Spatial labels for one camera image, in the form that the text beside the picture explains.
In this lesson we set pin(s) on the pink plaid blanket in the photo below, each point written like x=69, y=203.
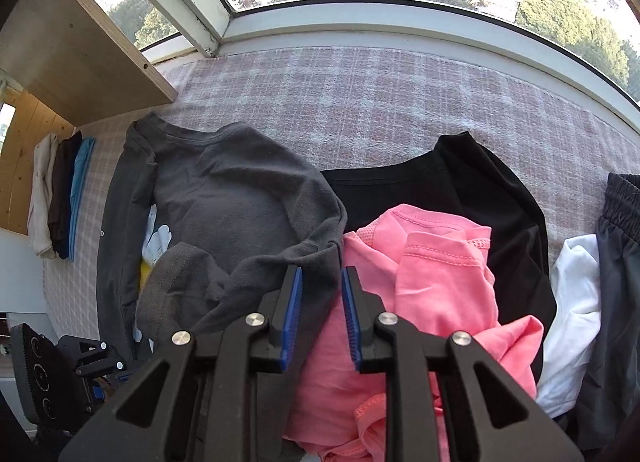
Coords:
x=375, y=92

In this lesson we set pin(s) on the white garment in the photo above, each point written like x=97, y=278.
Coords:
x=575, y=302

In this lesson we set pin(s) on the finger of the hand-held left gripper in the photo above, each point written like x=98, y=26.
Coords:
x=97, y=392
x=102, y=354

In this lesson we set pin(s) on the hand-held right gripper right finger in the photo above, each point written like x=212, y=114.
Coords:
x=350, y=317

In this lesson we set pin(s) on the brown folded garment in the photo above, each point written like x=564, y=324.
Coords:
x=62, y=177

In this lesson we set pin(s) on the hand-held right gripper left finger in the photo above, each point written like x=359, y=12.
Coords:
x=292, y=317

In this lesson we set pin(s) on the pink t-shirt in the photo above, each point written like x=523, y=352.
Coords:
x=435, y=282

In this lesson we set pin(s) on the pine plank panel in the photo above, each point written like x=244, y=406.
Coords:
x=20, y=167

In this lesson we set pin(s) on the grey daisy print t-shirt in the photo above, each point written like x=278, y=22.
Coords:
x=240, y=202

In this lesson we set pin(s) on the black t-shirt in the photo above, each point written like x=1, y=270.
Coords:
x=475, y=182

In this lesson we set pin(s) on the large light wooden board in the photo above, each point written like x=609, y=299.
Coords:
x=65, y=52

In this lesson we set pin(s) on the dark grey shorts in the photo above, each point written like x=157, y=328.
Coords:
x=620, y=292

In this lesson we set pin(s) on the navy folded garment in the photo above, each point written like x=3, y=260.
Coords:
x=61, y=244

